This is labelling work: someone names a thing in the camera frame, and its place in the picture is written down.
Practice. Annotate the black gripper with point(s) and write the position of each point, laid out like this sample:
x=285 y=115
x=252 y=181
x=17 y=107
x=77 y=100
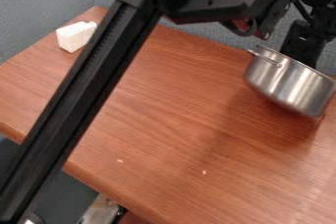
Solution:
x=304 y=43

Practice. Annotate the shiny metal pot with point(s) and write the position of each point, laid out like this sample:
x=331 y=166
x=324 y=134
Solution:
x=288 y=82

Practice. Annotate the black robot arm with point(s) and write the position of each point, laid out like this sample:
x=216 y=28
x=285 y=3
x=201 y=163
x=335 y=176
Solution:
x=319 y=13

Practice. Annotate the black vertical bar at left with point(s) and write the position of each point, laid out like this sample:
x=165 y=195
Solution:
x=75 y=105

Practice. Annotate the white plastic bottle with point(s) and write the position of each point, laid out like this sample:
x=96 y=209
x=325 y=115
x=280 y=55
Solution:
x=73 y=36

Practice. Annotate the white box at corner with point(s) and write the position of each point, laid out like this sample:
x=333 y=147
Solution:
x=32 y=221

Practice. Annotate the table leg frame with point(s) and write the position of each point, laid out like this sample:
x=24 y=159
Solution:
x=104 y=211

